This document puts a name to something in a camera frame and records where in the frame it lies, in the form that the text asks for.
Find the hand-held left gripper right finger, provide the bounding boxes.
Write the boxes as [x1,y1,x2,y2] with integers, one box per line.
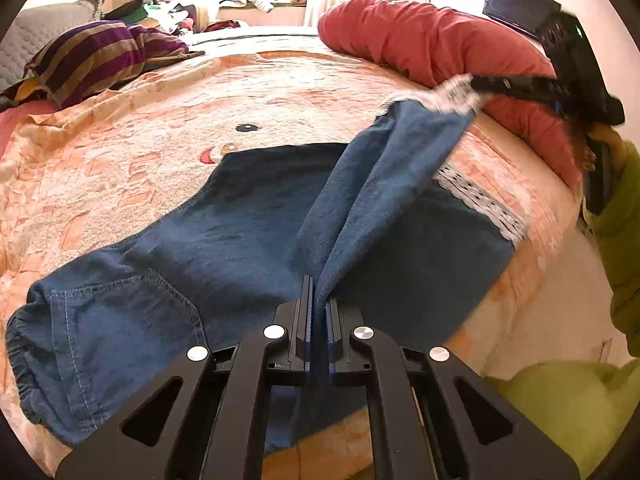
[325,300,581,480]

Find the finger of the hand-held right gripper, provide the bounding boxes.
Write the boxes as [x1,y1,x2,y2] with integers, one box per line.
[505,88,568,114]
[470,75,557,93]

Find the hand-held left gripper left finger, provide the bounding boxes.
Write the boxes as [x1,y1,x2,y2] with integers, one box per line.
[55,276,316,480]

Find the blue pants with lace trim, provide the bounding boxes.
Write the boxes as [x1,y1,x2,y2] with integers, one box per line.
[5,74,526,453]

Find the person's right forearm green sleeve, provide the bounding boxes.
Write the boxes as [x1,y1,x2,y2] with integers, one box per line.
[580,140,640,336]

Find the person's right hand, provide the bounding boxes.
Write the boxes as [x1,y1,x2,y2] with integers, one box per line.
[581,126,628,171]

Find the black monitor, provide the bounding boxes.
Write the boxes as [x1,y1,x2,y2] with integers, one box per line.
[482,0,563,38]

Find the red duvet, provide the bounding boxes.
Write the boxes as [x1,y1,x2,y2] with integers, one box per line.
[317,0,583,186]

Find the peach printed blanket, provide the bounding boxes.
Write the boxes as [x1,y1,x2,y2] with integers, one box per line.
[0,35,586,480]

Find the clutter on windowsill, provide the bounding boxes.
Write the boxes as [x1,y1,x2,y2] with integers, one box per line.
[219,0,311,13]

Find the purple striped cloth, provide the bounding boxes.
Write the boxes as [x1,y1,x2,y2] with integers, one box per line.
[22,20,206,110]

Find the pile of colourful clothes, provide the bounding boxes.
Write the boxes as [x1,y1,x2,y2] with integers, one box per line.
[102,0,201,38]

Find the pink pillow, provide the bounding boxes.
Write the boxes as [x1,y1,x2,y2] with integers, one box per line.
[0,100,57,157]

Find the black yellow cloth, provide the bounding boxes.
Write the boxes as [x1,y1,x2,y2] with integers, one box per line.
[0,76,51,111]

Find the grey quilted pillow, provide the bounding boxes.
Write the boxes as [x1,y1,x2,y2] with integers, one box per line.
[0,0,103,91]

